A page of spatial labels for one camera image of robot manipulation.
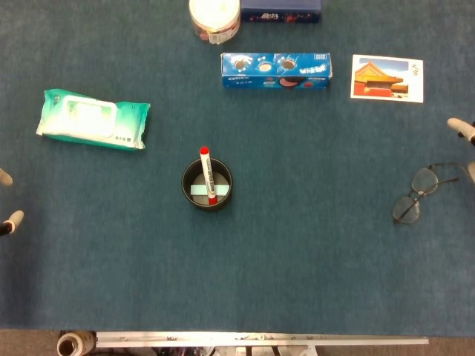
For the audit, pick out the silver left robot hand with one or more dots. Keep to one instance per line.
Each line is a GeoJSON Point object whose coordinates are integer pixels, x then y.
{"type": "Point", "coordinates": [15, 218]}

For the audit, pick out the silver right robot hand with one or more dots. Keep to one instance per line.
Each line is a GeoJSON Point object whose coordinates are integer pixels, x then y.
{"type": "Point", "coordinates": [458, 125]}

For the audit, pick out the thin-framed eyeglasses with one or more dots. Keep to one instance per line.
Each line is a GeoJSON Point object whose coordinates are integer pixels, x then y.
{"type": "Point", "coordinates": [406, 210]}

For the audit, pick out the palace picture postcard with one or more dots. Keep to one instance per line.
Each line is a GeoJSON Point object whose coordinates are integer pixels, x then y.
{"type": "Point", "coordinates": [378, 79]}

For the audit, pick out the green white wet wipes pack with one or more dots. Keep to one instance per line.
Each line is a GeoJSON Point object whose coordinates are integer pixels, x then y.
{"type": "Point", "coordinates": [89, 118]}

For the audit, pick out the brown tape roll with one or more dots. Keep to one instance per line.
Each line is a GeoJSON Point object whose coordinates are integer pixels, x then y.
{"type": "Point", "coordinates": [83, 341]}

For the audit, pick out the black mesh pen holder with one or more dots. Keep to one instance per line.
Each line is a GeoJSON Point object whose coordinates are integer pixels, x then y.
{"type": "Point", "coordinates": [187, 193]}

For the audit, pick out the red cap whiteboard marker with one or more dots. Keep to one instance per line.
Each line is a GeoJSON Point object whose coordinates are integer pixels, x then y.
{"type": "Point", "coordinates": [207, 170]}

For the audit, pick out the blue Oreo cookie box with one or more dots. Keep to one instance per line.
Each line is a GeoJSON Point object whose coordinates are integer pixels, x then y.
{"type": "Point", "coordinates": [259, 79]}

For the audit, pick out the pale blue flat eraser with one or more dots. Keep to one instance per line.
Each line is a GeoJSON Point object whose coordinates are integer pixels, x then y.
{"type": "Point", "coordinates": [222, 189]}

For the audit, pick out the dark blue rectangular box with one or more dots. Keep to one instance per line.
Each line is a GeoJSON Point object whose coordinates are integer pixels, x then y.
{"type": "Point", "coordinates": [278, 7]}

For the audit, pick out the blue felt table cloth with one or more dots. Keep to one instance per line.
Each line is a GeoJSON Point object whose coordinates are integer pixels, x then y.
{"type": "Point", "coordinates": [259, 259]}

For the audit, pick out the clear plastic jar white lid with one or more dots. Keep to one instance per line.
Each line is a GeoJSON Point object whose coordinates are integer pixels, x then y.
{"type": "Point", "coordinates": [215, 15]}

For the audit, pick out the aluminium rail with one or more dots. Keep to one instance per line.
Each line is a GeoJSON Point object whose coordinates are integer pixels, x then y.
{"type": "Point", "coordinates": [259, 338]}

